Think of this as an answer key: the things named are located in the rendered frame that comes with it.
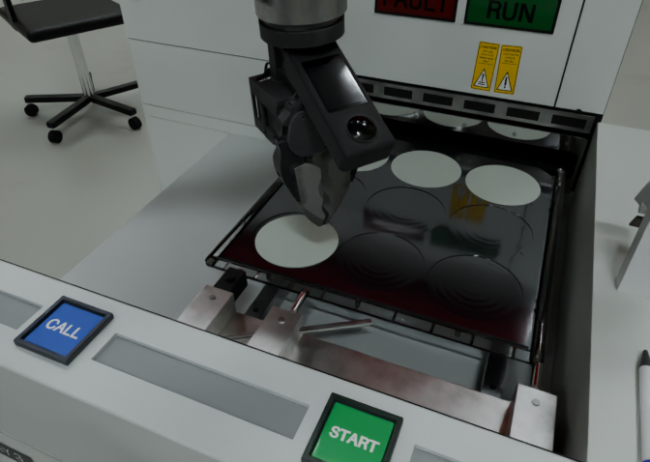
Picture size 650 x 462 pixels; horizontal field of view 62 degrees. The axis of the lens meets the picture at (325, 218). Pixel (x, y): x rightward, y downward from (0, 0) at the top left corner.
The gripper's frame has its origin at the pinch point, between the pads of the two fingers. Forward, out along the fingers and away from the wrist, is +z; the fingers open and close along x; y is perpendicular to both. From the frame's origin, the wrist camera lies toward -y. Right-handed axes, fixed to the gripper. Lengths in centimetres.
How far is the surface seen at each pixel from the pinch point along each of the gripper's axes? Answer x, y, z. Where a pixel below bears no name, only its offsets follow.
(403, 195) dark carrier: -16.3, 7.9, 8.6
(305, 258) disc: 1.3, 3.1, 7.4
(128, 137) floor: -6, 218, 98
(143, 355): 20.9, -6.4, 0.9
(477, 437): 2.3, -25.6, 1.5
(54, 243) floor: 38, 148, 96
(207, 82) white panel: -5, 53, 6
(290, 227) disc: 0.1, 9.1, 7.6
